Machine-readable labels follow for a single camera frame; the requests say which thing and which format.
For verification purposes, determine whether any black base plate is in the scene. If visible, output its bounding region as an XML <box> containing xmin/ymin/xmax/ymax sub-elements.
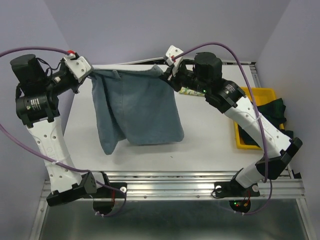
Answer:
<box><xmin>92</xmin><ymin>182</ymin><xmax>127</xmax><ymax>218</ymax></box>
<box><xmin>211</xmin><ymin>181</ymin><xmax>261</xmax><ymax>214</ymax></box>

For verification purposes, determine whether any lemon print skirt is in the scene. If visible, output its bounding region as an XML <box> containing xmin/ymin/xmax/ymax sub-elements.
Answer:
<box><xmin>178</xmin><ymin>87</ymin><xmax>205</xmax><ymax>97</ymax></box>

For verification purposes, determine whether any aluminium rail frame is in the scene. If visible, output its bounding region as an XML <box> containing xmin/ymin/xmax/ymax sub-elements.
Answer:
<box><xmin>29</xmin><ymin>59</ymin><xmax>311</xmax><ymax>240</ymax></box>

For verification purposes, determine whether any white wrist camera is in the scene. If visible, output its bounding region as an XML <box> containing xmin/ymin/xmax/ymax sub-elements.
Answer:
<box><xmin>63</xmin><ymin>54</ymin><xmax>93</xmax><ymax>84</ymax></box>
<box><xmin>164</xmin><ymin>45</ymin><xmax>183</xmax><ymax>76</ymax></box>

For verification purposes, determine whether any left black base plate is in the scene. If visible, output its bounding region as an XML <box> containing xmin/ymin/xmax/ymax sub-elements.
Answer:
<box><xmin>92</xmin><ymin>182</ymin><xmax>127</xmax><ymax>218</ymax></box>

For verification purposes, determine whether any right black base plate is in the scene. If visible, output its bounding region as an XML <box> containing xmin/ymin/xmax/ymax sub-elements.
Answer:
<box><xmin>211</xmin><ymin>181</ymin><xmax>261</xmax><ymax>214</ymax></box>

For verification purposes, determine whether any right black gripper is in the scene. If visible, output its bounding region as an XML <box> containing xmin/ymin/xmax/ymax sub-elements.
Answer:
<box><xmin>162</xmin><ymin>60</ymin><xmax>211</xmax><ymax>94</ymax></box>

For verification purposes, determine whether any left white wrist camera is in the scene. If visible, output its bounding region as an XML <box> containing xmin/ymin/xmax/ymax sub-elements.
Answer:
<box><xmin>63</xmin><ymin>54</ymin><xmax>93</xmax><ymax>84</ymax></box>

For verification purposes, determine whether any yellow plastic tray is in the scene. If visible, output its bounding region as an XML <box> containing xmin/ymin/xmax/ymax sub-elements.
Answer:
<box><xmin>225</xmin><ymin>87</ymin><xmax>290</xmax><ymax>157</ymax></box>

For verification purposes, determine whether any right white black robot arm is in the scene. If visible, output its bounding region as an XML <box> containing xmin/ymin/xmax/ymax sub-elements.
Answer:
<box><xmin>162</xmin><ymin>49</ymin><xmax>303</xmax><ymax>198</ymax></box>

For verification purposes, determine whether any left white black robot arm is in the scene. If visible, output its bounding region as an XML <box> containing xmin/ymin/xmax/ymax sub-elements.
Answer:
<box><xmin>10</xmin><ymin>53</ymin><xmax>111</xmax><ymax>207</ymax></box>

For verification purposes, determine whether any dark green skirt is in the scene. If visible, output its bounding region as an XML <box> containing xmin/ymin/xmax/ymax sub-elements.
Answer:
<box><xmin>238</xmin><ymin>98</ymin><xmax>294</xmax><ymax>147</ymax></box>

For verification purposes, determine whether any light blue denim skirt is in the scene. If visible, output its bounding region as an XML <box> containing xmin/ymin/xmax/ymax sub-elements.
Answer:
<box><xmin>89</xmin><ymin>65</ymin><xmax>184</xmax><ymax>155</ymax></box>

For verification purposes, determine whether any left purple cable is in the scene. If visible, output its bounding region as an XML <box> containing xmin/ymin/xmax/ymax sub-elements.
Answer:
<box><xmin>0</xmin><ymin>46</ymin><xmax>127</xmax><ymax>218</ymax></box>

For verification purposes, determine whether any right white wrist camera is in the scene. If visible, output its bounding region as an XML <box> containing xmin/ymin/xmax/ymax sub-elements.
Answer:
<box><xmin>164</xmin><ymin>45</ymin><xmax>183</xmax><ymax>76</ymax></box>

